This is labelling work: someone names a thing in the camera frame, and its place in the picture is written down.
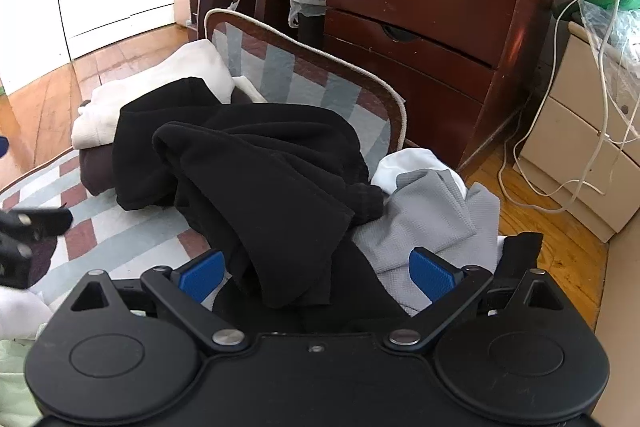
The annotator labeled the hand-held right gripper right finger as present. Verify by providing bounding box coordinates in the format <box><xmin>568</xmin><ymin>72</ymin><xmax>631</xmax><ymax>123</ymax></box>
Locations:
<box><xmin>384</xmin><ymin>247</ymin><xmax>560</xmax><ymax>356</ymax></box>

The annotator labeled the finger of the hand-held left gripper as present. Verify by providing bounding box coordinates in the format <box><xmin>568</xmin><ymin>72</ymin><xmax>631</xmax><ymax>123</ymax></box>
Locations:
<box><xmin>0</xmin><ymin>206</ymin><xmax>74</xmax><ymax>290</ymax></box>

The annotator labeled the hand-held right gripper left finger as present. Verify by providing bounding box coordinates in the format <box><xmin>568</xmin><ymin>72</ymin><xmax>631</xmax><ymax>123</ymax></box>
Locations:
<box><xmin>70</xmin><ymin>251</ymin><xmax>247</xmax><ymax>356</ymax></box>

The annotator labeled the black sweater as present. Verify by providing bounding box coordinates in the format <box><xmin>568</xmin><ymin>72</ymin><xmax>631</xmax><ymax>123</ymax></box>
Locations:
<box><xmin>112</xmin><ymin>77</ymin><xmax>387</xmax><ymax>309</ymax></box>

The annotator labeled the grey garment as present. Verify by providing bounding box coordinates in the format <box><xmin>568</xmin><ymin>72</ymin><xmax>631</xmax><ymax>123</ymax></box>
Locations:
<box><xmin>350</xmin><ymin>169</ymin><xmax>502</xmax><ymax>316</ymax></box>

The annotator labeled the black cloth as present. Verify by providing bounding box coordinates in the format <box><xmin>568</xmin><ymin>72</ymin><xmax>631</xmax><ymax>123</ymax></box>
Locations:
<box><xmin>210</xmin><ymin>232</ymin><xmax>544</xmax><ymax>336</ymax></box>

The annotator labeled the brown folded garment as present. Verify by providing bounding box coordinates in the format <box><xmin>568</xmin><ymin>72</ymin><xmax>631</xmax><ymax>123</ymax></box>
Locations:
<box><xmin>77</xmin><ymin>87</ymin><xmax>257</xmax><ymax>198</ymax></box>

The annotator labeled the white cloth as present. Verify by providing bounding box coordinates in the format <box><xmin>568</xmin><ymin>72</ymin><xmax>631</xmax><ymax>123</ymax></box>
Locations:
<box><xmin>0</xmin><ymin>289</ymin><xmax>58</xmax><ymax>343</ymax></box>

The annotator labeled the white garment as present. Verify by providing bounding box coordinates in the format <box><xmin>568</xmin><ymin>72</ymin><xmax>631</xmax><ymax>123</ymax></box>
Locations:
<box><xmin>370</xmin><ymin>148</ymin><xmax>469</xmax><ymax>204</ymax></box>

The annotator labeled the light green cloth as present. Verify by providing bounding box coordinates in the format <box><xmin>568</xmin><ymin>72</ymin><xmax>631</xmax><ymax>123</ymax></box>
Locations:
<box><xmin>0</xmin><ymin>339</ymin><xmax>46</xmax><ymax>427</ymax></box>

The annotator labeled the dark wood dresser drawer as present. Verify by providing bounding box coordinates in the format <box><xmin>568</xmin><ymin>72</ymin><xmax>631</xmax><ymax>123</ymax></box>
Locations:
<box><xmin>327</xmin><ymin>0</ymin><xmax>522</xmax><ymax>68</ymax></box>
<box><xmin>320</xmin><ymin>36</ymin><xmax>485</xmax><ymax>168</ymax></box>
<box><xmin>322</xmin><ymin>9</ymin><xmax>498</xmax><ymax>104</ymax></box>

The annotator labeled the white appliance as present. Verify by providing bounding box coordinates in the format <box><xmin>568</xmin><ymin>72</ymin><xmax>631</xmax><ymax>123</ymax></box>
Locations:
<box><xmin>0</xmin><ymin>0</ymin><xmax>73</xmax><ymax>98</ymax></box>

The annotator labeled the beige nightstand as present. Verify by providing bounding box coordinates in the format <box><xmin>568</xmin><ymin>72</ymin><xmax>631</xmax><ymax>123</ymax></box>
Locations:
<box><xmin>514</xmin><ymin>21</ymin><xmax>640</xmax><ymax>244</ymax></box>

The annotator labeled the white folded sweater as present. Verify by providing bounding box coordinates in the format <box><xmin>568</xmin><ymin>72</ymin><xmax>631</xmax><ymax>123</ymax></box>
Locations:
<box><xmin>70</xmin><ymin>39</ymin><xmax>268</xmax><ymax>150</ymax></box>

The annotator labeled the checkered rug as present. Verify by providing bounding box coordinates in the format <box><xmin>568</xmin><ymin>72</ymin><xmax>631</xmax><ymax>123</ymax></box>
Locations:
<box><xmin>0</xmin><ymin>8</ymin><xmax>407</xmax><ymax>308</ymax></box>

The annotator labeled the dark wood dresser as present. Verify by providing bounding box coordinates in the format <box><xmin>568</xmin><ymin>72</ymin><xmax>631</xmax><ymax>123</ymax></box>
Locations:
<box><xmin>320</xmin><ymin>0</ymin><xmax>568</xmax><ymax>175</ymax></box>

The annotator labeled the black trash bin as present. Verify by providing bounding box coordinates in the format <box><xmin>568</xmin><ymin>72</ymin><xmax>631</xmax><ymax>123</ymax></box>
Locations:
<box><xmin>289</xmin><ymin>0</ymin><xmax>329</xmax><ymax>46</ymax></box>

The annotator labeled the clear plastic bag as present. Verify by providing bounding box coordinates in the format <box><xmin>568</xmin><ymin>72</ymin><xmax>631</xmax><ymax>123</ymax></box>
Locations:
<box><xmin>577</xmin><ymin>0</ymin><xmax>640</xmax><ymax>148</ymax></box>

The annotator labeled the white cable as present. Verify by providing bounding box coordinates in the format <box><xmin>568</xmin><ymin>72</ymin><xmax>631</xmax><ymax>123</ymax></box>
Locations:
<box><xmin>570</xmin><ymin>0</ymin><xmax>628</xmax><ymax>208</ymax></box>
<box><xmin>499</xmin><ymin>0</ymin><xmax>608</xmax><ymax>214</ymax></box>

